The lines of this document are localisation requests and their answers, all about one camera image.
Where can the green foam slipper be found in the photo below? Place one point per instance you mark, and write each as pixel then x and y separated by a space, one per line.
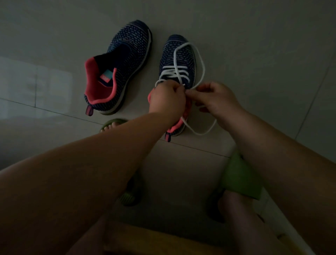
pixel 239 178
pixel 113 123

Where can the person's right forearm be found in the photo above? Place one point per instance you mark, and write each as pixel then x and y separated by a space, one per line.
pixel 288 170

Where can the person's left leg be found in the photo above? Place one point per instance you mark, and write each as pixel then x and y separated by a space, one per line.
pixel 110 127

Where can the person's right hand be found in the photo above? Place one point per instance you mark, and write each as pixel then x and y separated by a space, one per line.
pixel 218 102

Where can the person's right leg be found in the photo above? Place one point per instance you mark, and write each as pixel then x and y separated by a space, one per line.
pixel 244 223

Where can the person's leg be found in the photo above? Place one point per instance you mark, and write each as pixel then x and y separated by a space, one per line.
pixel 244 223
pixel 110 127

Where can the person's left forearm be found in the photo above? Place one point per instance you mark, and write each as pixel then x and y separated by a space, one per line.
pixel 65 184

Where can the blue knit sneaker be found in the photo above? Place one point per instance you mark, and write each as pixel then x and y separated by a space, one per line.
pixel 131 44
pixel 178 52

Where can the white shoelace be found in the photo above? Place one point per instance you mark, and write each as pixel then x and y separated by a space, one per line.
pixel 202 65

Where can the person's left hand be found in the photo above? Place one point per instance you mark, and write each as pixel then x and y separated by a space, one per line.
pixel 166 101

